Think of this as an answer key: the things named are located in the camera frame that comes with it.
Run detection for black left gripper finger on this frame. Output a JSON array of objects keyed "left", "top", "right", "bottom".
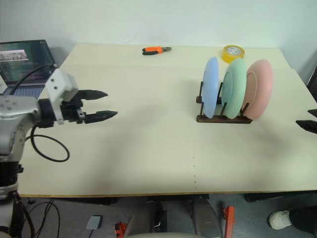
[
  {"left": 78, "top": 89, "right": 109, "bottom": 101},
  {"left": 84, "top": 110, "right": 118, "bottom": 125}
]

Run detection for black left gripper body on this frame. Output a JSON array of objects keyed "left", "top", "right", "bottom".
[{"left": 60, "top": 96, "right": 86, "bottom": 124}]

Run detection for pink plate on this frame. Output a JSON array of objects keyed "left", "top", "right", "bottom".
[{"left": 241, "top": 59, "right": 274, "bottom": 120}]

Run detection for green plate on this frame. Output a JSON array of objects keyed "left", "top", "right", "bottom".
[{"left": 220, "top": 57, "right": 248, "bottom": 119}]

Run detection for brown wooden dish rack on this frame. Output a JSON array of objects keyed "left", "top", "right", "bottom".
[{"left": 195, "top": 81, "right": 254, "bottom": 125}]

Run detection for blue plate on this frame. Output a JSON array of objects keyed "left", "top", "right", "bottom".
[{"left": 202, "top": 56, "right": 220, "bottom": 119}]

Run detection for open laptop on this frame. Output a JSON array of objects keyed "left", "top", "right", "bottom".
[{"left": 0, "top": 39, "right": 57, "bottom": 100}]

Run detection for orange black pliers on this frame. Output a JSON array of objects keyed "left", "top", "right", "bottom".
[{"left": 142, "top": 46, "right": 172, "bottom": 56}]

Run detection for dark trouser leg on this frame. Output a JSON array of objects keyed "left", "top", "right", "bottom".
[{"left": 288, "top": 206, "right": 317, "bottom": 236}]

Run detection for white sneaker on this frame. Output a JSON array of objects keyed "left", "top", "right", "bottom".
[{"left": 268, "top": 210, "right": 293, "bottom": 230}]

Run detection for yellow tape roll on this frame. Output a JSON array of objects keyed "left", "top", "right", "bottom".
[{"left": 220, "top": 44, "right": 246, "bottom": 64}]

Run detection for grey foot pedal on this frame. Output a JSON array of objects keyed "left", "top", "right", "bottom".
[{"left": 86, "top": 215, "right": 103, "bottom": 230}]

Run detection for dark rounded robot leg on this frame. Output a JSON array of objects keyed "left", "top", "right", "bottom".
[{"left": 145, "top": 201, "right": 164, "bottom": 233}]

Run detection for small red black device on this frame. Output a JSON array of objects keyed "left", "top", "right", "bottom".
[{"left": 114, "top": 222, "right": 128, "bottom": 238}]

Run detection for grey rounded robot leg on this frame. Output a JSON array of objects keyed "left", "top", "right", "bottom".
[{"left": 192, "top": 196, "right": 224, "bottom": 237}]

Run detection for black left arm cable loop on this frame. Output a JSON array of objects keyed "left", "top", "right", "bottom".
[{"left": 30, "top": 124, "right": 70, "bottom": 163}]

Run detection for black table frame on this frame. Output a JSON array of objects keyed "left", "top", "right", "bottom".
[{"left": 51, "top": 190, "right": 317, "bottom": 206}]

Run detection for black floor cable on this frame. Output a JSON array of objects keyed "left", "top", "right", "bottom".
[{"left": 24, "top": 197, "right": 61, "bottom": 238}]

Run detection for black left shoulder cable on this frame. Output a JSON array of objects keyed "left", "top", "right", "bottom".
[{"left": 13, "top": 192, "right": 36, "bottom": 238}]

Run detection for orange metal bracket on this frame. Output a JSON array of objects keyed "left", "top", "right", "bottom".
[{"left": 222, "top": 205, "right": 235, "bottom": 238}]

